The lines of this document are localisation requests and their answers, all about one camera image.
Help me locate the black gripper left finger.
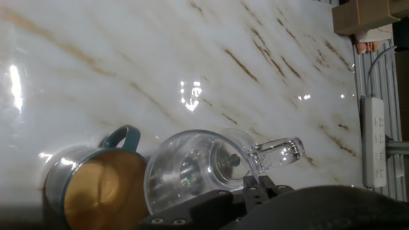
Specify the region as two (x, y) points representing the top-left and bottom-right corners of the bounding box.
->
(139, 189), (247, 230)

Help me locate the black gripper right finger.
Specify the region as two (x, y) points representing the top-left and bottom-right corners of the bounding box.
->
(242, 174), (295, 206)

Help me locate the clear glass mug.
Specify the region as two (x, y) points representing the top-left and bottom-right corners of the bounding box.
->
(143, 128), (305, 215)

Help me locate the teal and tan cup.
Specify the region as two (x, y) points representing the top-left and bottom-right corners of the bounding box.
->
(42, 125), (150, 230)

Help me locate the white power strip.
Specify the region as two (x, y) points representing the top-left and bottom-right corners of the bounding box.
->
(360, 96), (388, 189)

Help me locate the white marble pattern board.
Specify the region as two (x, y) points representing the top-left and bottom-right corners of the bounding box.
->
(0, 0), (365, 221)

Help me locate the cardboard box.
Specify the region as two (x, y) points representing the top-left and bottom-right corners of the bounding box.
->
(331, 0), (409, 36)

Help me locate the metal post base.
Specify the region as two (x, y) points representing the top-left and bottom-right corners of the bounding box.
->
(385, 135), (409, 158)

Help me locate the white power strip cable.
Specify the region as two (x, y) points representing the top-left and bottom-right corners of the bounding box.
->
(366, 45), (397, 98)

